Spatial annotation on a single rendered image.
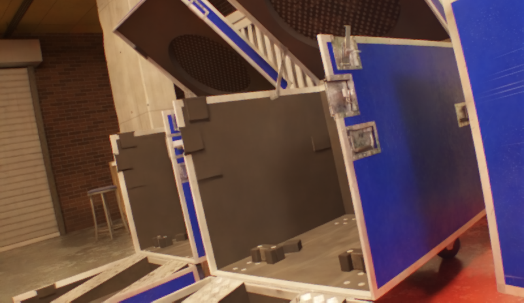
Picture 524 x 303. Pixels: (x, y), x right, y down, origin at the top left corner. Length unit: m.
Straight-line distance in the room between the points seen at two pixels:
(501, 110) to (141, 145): 2.35
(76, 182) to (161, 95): 3.42
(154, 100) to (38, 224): 3.45
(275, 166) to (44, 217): 5.13
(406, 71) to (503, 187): 0.64
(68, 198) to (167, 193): 4.24
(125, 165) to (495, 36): 2.35
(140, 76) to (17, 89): 3.30
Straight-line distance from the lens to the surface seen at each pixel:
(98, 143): 7.38
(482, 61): 1.12
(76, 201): 7.14
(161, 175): 2.98
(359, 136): 1.30
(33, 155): 6.90
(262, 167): 2.12
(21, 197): 6.80
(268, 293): 1.63
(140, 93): 4.09
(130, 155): 2.90
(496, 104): 1.11
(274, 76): 2.67
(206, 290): 1.78
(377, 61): 1.45
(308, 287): 1.49
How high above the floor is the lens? 0.68
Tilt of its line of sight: level
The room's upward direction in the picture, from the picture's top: 12 degrees counter-clockwise
